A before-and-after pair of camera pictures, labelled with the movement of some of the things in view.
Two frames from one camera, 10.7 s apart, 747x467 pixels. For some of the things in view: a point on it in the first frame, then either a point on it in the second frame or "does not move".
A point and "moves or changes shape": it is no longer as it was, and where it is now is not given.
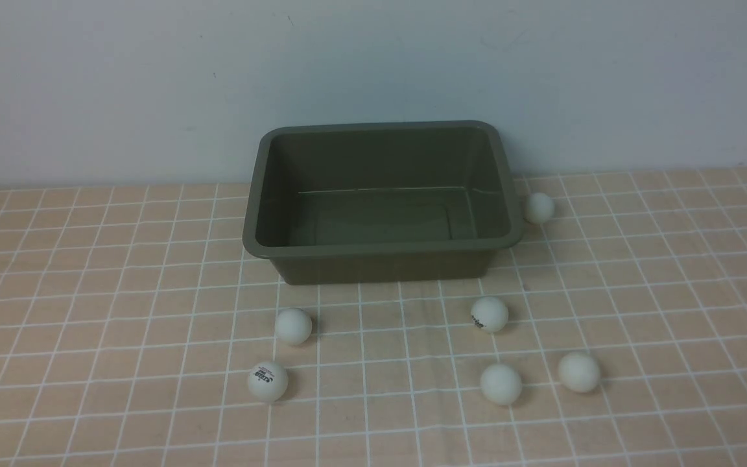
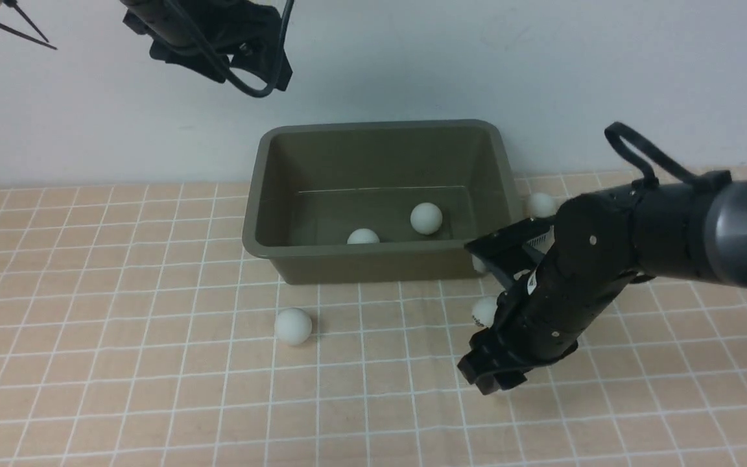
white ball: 500,384 moves or changes shape
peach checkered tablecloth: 644,324 does not move
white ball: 540,207 does not move
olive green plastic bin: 371,202 does not move
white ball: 294,325 does not move
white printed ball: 268,381 -> 426,218
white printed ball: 489,314 does not move
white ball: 579,371 -> 477,264
